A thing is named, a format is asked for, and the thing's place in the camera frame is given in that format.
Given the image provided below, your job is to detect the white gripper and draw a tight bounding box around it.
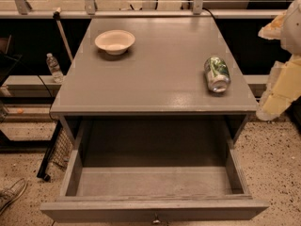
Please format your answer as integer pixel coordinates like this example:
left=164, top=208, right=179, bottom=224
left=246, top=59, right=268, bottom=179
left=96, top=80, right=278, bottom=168
left=256, top=0, right=301, bottom=121

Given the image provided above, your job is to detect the green soda can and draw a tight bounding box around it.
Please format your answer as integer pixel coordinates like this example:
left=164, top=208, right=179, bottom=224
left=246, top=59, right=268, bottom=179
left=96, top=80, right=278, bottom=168
left=204, top=56, right=231, bottom=93

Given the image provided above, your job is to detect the grey open top drawer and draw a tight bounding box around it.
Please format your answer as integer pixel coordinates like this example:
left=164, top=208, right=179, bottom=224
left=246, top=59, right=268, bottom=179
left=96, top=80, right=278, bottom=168
left=40, top=120, right=268, bottom=223

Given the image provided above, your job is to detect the metal drawer knob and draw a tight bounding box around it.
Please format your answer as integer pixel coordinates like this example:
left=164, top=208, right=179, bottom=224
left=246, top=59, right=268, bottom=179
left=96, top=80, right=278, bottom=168
left=152, top=214, right=161, bottom=225

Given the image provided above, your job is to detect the grey cabinet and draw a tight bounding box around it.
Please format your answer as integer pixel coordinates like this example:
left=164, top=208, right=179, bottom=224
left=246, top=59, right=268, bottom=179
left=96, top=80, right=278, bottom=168
left=51, top=16, right=256, bottom=139

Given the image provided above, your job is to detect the white paper bowl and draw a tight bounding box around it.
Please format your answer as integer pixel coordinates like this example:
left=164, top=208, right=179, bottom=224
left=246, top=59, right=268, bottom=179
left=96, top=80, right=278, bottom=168
left=94, top=30, right=135, bottom=56

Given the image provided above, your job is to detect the clear plastic water bottle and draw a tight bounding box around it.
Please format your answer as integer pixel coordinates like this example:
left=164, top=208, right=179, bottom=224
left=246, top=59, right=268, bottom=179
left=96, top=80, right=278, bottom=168
left=46, top=53, right=63, bottom=83

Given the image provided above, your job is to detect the wooden stick with black band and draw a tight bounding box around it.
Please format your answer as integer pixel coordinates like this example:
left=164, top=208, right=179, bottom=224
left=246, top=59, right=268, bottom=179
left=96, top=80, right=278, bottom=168
left=53, top=8, right=73, bottom=63

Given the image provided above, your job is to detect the grey sneaker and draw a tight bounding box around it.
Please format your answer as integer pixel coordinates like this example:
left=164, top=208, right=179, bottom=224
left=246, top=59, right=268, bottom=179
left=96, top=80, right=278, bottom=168
left=0, top=178, right=27, bottom=215

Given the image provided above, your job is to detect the black cable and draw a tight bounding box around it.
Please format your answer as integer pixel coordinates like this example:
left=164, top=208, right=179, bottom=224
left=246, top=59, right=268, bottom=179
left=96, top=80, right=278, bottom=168
left=18, top=63, right=57, bottom=121

